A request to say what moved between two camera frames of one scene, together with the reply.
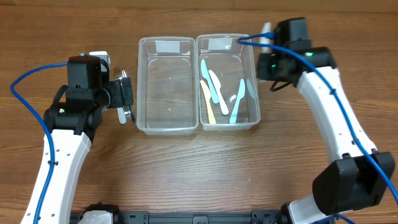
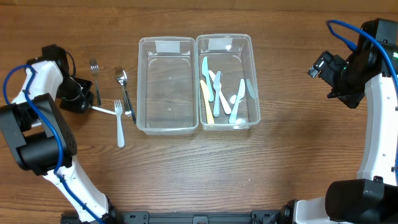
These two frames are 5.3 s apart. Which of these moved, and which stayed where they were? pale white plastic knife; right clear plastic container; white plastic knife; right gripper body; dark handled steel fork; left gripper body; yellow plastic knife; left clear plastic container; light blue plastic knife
Moved: left gripper body; pale white plastic knife; right gripper body
Stayed: light blue plastic knife; right clear plastic container; dark handled steel fork; yellow plastic knife; white plastic knife; left clear plastic container
